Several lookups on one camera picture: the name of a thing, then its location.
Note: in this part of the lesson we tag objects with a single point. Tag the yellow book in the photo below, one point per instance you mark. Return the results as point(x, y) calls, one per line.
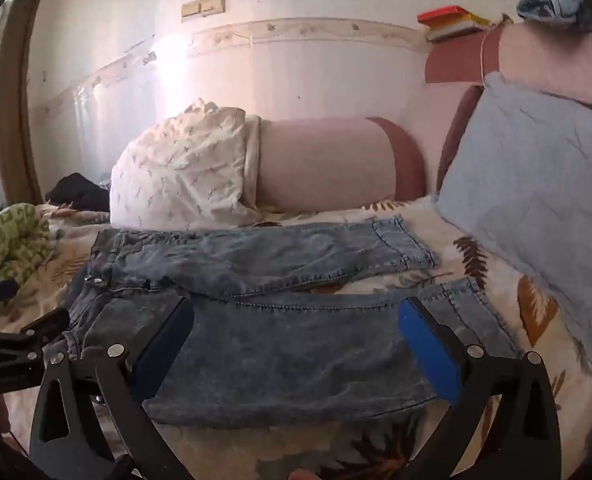
point(470, 21)

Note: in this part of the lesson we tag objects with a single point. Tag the white leaf-print pillow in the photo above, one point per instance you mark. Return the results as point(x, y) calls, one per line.
point(186, 175)

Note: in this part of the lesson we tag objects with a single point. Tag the light blue pillow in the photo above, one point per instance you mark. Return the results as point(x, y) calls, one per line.
point(535, 200)

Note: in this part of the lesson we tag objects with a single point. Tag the cream leaf-print blanket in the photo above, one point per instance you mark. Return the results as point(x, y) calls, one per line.
point(470, 260)

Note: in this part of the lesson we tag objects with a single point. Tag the white book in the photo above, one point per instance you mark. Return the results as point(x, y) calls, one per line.
point(448, 34)

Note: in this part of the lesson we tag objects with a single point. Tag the pink bolster cushion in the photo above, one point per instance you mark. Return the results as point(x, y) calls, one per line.
point(326, 160)

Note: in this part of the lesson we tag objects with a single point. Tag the blue crumpled cloth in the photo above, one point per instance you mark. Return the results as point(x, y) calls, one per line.
point(555, 7)

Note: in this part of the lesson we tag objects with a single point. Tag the green patterned cloth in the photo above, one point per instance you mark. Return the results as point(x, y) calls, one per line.
point(11, 240)

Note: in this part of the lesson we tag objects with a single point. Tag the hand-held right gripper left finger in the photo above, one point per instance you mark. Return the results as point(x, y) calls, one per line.
point(163, 345)

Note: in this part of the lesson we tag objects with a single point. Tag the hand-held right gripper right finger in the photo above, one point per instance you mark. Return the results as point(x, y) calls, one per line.
point(428, 355)

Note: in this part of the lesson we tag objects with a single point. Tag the beige wall switch plate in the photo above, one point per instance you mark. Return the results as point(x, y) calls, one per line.
point(203, 7)

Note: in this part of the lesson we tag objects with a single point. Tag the blue denim pants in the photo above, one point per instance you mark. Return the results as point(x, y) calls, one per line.
point(276, 350)

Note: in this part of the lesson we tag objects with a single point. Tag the red book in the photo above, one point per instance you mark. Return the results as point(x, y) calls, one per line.
point(443, 14)

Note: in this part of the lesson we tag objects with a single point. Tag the brown wooden door frame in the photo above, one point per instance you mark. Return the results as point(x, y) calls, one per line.
point(18, 110)

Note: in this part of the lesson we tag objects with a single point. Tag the black cloth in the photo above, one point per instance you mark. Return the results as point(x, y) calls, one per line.
point(78, 190)

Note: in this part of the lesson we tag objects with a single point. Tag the pink and maroon pillow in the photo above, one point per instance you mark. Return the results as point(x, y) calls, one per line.
point(540, 60)

